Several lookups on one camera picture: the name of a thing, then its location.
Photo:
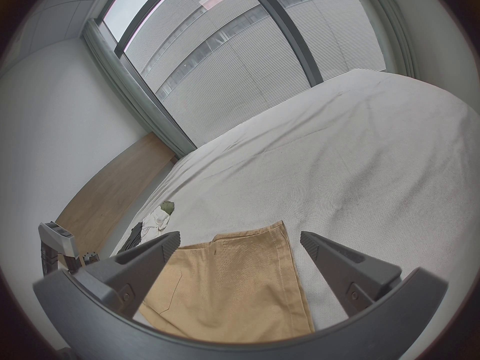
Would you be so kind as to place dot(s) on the grey-green curtain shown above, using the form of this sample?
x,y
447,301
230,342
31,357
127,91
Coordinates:
x,y
127,88
397,32

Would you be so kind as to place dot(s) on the tan shorts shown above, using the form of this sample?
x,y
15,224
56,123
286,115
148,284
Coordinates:
x,y
232,287

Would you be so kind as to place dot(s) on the window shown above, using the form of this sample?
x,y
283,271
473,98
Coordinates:
x,y
243,51

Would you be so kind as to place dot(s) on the bed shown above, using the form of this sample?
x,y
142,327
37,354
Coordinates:
x,y
337,156

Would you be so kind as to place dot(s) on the green garment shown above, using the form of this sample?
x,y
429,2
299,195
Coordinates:
x,y
168,206

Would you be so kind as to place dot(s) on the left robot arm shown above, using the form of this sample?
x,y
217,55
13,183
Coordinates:
x,y
60,240

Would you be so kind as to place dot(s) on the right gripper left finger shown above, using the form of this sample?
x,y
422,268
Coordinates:
x,y
142,268

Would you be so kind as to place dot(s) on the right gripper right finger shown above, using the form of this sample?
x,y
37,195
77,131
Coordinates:
x,y
348,276

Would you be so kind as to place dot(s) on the white garment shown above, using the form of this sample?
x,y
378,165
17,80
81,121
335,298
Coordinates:
x,y
153,225

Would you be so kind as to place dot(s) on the black garment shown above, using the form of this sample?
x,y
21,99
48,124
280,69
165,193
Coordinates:
x,y
133,238

